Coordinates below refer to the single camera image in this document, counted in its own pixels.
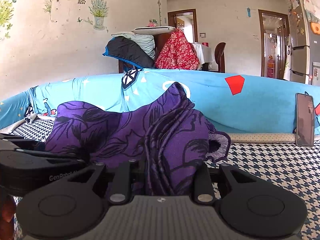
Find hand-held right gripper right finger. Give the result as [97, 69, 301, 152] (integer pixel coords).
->
[194, 164, 257, 205]

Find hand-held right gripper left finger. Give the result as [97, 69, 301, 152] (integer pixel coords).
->
[68, 159, 147, 205]

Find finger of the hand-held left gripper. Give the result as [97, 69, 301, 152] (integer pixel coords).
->
[0, 133, 47, 145]
[0, 140, 85, 162]

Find purple floral shirt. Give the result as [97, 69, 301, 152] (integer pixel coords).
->
[45, 81, 232, 197]

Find person's left hand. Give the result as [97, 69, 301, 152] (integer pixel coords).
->
[0, 195, 16, 240]

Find blue printed sofa cushion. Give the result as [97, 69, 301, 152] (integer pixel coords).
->
[122, 68, 320, 134]
[0, 87, 35, 130]
[29, 76, 129, 117]

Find smartphone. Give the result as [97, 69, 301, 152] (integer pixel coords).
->
[295, 92, 315, 147]

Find dark wooden chair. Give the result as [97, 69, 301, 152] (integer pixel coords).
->
[214, 42, 227, 73]

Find table with white tablecloth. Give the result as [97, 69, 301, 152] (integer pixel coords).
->
[192, 42, 216, 71]

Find red floral cloth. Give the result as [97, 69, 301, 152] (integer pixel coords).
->
[155, 29, 200, 70]

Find pale green pillow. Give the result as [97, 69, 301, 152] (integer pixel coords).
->
[111, 32, 156, 60]

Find white flat board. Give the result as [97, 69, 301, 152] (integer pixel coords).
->
[131, 26, 176, 35]

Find grey refrigerator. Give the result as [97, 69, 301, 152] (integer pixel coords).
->
[286, 0, 320, 84]

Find green leafy wall sticker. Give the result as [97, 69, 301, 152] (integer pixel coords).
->
[0, 0, 15, 41]

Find potted flower wall sticker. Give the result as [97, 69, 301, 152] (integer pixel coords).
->
[88, 0, 110, 31]

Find wooden door frame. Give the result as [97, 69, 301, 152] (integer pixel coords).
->
[258, 9, 290, 80]
[167, 9, 198, 44]

